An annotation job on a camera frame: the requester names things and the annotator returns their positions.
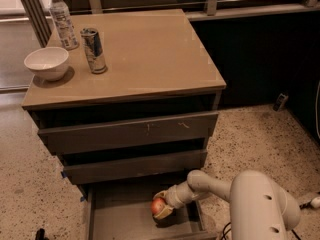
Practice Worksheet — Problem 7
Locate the white ceramic bowl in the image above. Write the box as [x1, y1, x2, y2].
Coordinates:
[24, 47, 69, 81]

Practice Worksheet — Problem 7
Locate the clear plastic water bottle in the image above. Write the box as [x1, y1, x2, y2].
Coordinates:
[49, 0, 79, 50]

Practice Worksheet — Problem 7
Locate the silver drink can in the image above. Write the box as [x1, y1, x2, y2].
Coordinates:
[80, 28, 107, 74]

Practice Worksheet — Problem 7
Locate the small grey wall device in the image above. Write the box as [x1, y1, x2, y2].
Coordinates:
[273, 93, 289, 111]

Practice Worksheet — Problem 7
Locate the white power strip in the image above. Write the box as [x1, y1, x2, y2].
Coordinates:
[300, 192, 320, 209]

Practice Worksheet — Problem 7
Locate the grey top drawer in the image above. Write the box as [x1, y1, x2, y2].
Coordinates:
[38, 112, 218, 154]

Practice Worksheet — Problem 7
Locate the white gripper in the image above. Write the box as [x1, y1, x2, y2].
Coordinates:
[154, 185, 184, 220]

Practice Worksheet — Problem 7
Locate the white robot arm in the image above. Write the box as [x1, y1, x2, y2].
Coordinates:
[151, 170, 301, 240]

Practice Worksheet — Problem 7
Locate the grey middle drawer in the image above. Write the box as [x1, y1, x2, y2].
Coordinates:
[64, 149, 207, 185]

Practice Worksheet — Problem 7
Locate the small black floor object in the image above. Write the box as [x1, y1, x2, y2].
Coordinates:
[35, 228, 47, 240]

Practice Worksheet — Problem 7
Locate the grey open bottom drawer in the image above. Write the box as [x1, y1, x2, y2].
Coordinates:
[87, 172, 217, 240]

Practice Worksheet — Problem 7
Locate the red apple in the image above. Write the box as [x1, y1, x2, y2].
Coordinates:
[151, 197, 166, 215]

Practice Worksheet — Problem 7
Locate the grey drawer cabinet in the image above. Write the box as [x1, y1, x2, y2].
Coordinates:
[23, 10, 225, 238]

